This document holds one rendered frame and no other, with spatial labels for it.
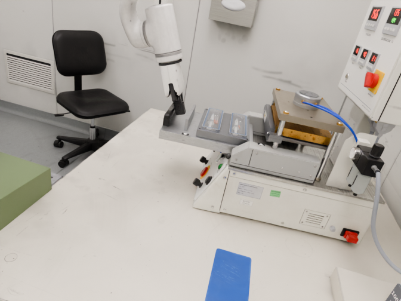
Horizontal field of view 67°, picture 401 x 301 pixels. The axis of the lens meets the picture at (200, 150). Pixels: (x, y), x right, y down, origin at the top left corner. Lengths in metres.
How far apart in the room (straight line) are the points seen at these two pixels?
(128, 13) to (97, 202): 0.56
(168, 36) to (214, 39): 1.49
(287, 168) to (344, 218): 0.24
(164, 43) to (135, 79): 1.75
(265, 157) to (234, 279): 0.34
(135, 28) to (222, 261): 0.71
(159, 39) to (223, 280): 0.68
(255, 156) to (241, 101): 1.61
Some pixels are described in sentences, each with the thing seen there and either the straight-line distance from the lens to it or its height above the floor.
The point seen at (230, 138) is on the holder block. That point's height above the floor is 0.99.
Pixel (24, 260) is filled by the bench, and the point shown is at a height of 0.75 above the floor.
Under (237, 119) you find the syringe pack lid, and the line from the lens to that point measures 1.06.
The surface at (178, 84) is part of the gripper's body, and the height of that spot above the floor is 1.10.
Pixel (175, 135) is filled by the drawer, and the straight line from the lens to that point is 0.95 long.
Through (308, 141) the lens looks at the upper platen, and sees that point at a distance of 0.95.
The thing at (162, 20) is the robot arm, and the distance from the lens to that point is 0.95.
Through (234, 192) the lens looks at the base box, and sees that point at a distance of 0.95.
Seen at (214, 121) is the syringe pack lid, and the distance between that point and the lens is 0.99.
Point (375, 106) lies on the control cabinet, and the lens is 0.90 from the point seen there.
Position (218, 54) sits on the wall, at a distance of 2.43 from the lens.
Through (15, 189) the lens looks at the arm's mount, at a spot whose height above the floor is 0.84.
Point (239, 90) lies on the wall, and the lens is 2.46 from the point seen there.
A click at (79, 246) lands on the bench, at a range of 0.86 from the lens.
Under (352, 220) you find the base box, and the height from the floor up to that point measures 0.84.
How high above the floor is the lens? 1.37
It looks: 27 degrees down
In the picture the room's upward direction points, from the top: 11 degrees clockwise
